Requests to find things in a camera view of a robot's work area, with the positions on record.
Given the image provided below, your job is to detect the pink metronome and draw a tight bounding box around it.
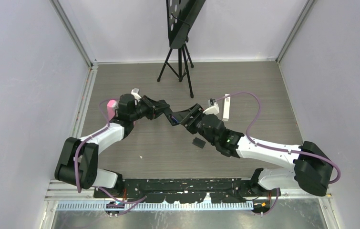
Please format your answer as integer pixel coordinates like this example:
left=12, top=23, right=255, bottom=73
left=106, top=99, right=118, bottom=122

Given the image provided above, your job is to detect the white remote control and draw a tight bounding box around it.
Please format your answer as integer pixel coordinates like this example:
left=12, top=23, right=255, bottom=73
left=222, top=94, right=231, bottom=121

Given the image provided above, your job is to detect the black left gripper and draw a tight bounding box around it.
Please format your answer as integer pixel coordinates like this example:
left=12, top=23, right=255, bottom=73
left=130, top=96, right=169, bottom=122

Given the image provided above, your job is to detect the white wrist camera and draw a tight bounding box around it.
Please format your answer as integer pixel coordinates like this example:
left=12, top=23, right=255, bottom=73
left=131, top=88, right=142, bottom=101
left=203, top=98, right=220, bottom=115

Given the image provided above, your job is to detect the black music stand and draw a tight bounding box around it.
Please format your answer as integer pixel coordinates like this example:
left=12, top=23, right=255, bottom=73
left=157, top=0, right=205, bottom=98

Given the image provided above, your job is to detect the black remote battery cover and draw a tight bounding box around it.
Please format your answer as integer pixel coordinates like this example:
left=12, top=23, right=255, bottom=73
left=192, top=137, right=206, bottom=149

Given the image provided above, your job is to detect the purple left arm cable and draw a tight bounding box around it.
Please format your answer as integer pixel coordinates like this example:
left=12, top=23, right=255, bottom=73
left=74, top=98, right=147, bottom=217

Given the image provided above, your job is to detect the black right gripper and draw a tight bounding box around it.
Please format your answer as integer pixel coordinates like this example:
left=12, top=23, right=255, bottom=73
left=172, top=103, right=217, bottom=146

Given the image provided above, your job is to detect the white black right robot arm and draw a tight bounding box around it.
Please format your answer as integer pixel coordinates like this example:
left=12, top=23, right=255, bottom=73
left=167, top=104, right=333, bottom=197

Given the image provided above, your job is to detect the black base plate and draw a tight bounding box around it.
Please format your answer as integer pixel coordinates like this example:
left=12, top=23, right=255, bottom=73
left=106, top=178, right=277, bottom=204

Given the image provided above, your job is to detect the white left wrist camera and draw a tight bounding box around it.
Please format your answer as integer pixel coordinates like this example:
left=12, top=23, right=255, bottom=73
left=131, top=88, right=142, bottom=101

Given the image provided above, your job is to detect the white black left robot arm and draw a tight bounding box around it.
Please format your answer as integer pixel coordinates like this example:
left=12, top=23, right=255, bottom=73
left=54, top=93, right=170, bottom=198

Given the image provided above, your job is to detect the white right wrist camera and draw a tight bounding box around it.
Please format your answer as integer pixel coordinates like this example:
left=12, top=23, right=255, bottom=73
left=203, top=98, right=220, bottom=115

